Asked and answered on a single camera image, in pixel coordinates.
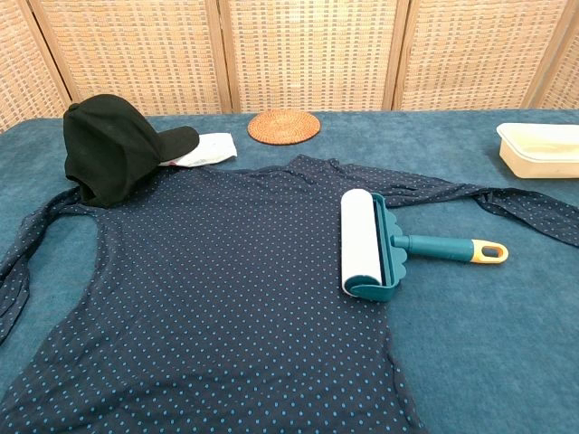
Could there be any teal lint roller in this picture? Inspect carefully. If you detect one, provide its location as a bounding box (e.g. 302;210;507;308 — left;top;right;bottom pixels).
339;189;510;304

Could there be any round woven rattan coaster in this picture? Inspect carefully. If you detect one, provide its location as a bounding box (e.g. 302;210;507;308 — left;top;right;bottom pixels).
247;108;322;146

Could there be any white folded cloth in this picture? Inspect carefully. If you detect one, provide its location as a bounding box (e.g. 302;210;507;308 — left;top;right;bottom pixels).
158;131;239;169

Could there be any navy polka dot shirt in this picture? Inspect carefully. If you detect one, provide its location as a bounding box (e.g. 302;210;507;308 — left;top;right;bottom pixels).
0;154;579;434

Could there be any woven rattan folding screen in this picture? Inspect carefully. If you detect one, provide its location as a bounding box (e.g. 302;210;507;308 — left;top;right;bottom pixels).
0;0;579;134

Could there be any black baseball cap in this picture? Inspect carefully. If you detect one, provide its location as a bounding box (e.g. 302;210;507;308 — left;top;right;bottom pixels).
62;93;200;209

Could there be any teal tablecloth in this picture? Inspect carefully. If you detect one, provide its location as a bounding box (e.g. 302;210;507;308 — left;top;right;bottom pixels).
0;108;579;434

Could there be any cream plastic tray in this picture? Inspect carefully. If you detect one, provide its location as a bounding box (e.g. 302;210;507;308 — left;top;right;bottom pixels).
496;121;579;180

